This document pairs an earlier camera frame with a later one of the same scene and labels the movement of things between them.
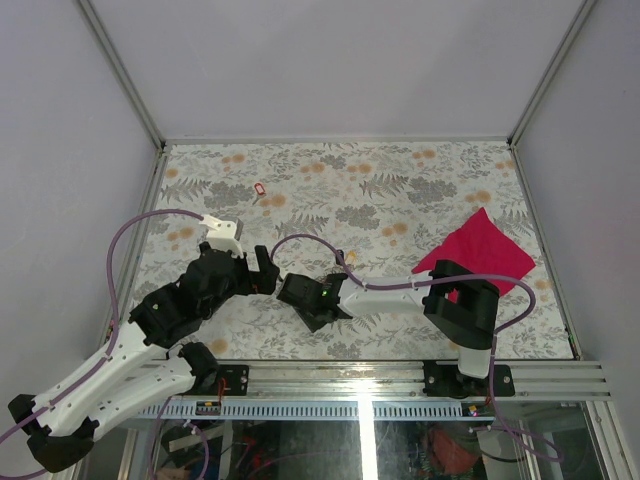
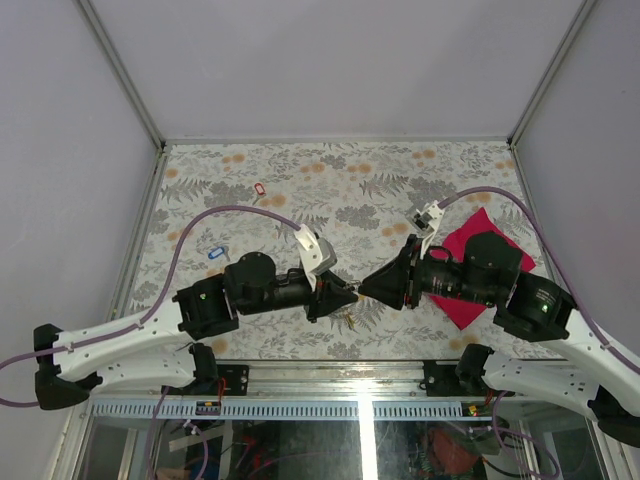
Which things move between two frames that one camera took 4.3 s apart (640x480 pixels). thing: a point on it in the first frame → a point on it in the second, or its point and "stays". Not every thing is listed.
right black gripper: (313, 323) → (398, 278)
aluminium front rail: (287, 381) stays
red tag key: (259, 189) stays
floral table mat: (379, 206) stays
